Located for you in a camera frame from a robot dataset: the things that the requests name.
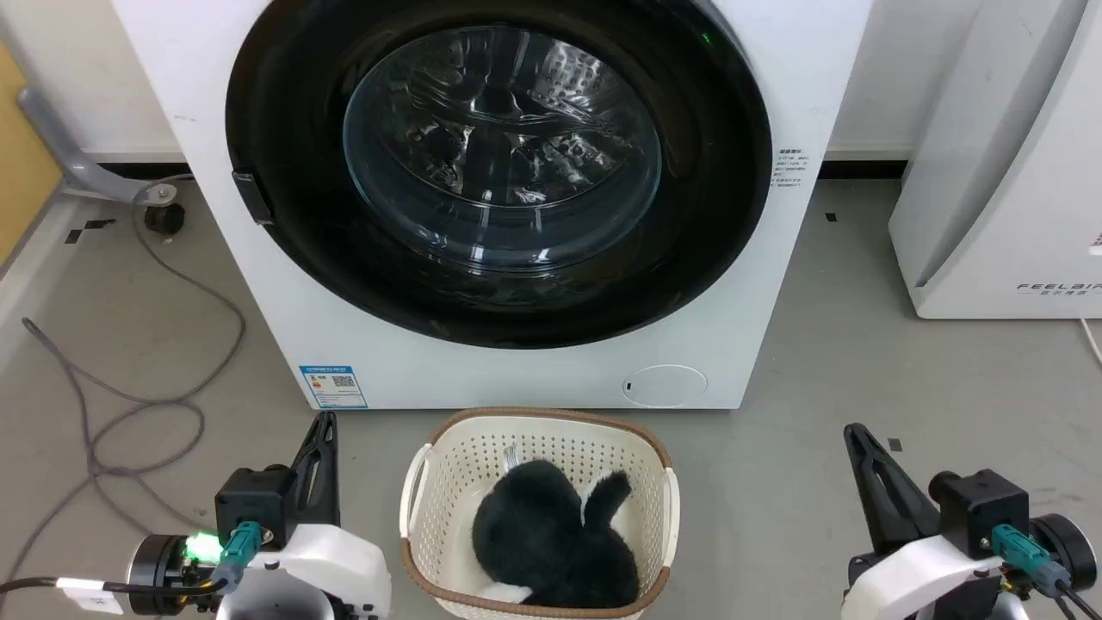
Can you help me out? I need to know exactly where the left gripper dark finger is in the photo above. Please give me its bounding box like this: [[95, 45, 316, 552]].
[[288, 415, 321, 528], [315, 411, 340, 526]]

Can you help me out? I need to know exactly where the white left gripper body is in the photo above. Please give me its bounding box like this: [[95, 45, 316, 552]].
[[215, 521, 393, 620]]

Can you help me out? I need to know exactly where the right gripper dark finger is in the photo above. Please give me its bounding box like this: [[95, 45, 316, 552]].
[[852, 423, 942, 545], [843, 425, 909, 556]]

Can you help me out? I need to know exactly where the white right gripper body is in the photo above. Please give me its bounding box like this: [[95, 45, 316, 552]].
[[841, 534, 1006, 620]]

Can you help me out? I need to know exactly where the white front-load washing machine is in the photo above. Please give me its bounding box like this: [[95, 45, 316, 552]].
[[110, 0, 875, 411]]

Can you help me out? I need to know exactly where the black round washer door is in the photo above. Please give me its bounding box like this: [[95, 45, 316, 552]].
[[225, 0, 773, 350]]

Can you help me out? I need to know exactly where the blue energy label sticker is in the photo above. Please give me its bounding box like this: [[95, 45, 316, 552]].
[[299, 365, 368, 410]]

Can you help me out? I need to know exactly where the white laundry basket brown rim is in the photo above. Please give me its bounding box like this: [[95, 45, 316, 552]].
[[399, 407, 681, 620]]

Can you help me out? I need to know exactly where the black fuzzy garment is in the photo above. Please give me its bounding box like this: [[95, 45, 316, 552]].
[[471, 459, 641, 609]]

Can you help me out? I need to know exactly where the black caster wheel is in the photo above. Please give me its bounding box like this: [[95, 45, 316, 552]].
[[143, 202, 187, 236]]

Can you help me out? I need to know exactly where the white air purifier appliance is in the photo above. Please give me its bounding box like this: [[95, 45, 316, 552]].
[[888, 0, 1102, 320]]

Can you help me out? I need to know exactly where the small text label sticker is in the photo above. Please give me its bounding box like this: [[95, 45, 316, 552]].
[[773, 146, 811, 189]]

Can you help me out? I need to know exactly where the grey metal stand leg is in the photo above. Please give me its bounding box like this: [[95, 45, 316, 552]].
[[17, 86, 173, 204]]

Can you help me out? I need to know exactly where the wooden panel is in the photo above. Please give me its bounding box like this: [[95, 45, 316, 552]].
[[0, 41, 64, 268]]

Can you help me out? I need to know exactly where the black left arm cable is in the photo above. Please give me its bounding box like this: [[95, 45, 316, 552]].
[[0, 520, 263, 605]]

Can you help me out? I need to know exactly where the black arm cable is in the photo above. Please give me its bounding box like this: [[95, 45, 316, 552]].
[[990, 524, 1102, 620], [0, 520, 263, 605]]

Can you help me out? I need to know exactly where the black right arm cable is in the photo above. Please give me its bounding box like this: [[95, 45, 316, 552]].
[[990, 524, 1102, 620]]

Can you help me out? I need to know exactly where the grey floor cable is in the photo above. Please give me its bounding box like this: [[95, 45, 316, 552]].
[[0, 175, 248, 595]]

